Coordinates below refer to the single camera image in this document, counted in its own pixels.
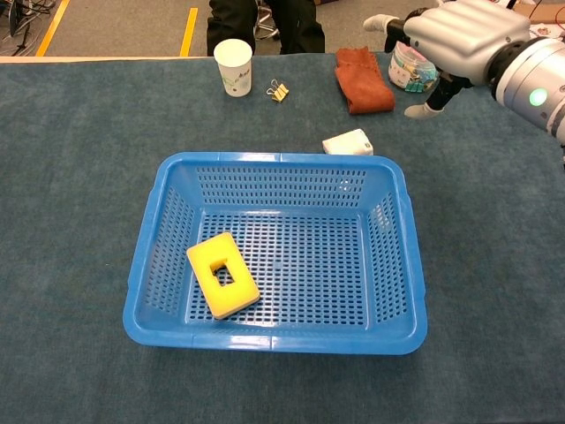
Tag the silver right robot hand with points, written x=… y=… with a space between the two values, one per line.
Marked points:
x=459 y=40

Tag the small white box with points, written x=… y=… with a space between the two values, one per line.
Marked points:
x=348 y=143

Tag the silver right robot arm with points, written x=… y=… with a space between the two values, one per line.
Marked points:
x=536 y=88

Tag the clear plastic jar of clips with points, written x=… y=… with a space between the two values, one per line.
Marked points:
x=410 y=70

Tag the orange-brown folded cloth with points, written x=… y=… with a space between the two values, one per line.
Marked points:
x=362 y=84

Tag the yellow binder clip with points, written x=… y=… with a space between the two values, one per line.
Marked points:
x=277 y=91

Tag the person in black trousers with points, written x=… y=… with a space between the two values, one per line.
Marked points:
x=265 y=24

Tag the chrome chair base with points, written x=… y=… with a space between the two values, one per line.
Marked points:
x=264 y=24

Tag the white paper cup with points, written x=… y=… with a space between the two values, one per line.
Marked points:
x=233 y=66

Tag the blue perforated plastic basket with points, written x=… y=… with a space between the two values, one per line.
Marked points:
x=275 y=256

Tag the yellow sponge with rectangular hole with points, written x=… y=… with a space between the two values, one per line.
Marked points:
x=223 y=274

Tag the blue-grey table cloth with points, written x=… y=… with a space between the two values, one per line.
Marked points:
x=66 y=221

